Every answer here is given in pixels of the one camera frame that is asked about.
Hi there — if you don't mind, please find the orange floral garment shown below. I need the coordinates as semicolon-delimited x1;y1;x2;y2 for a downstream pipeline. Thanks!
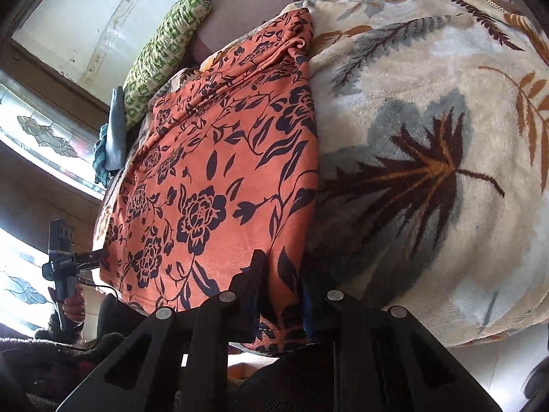
94;9;318;354

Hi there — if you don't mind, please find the person's left hand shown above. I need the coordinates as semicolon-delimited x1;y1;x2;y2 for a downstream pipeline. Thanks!
48;283;85;324

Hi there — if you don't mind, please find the teal striped cloth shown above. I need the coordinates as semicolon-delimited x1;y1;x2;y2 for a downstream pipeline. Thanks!
92;124;112;188

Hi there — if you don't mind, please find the blue folded cloth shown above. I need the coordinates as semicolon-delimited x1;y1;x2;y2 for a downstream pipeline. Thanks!
105;85;127;172

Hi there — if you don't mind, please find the green patterned pillow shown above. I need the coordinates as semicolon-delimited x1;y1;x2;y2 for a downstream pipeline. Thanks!
123;0;211;129

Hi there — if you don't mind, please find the cream leaf pattern blanket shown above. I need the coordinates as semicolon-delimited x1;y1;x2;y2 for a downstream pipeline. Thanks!
280;0;548;347

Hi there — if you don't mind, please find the wooden window frame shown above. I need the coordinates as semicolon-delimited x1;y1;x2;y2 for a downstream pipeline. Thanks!
1;40;108;250

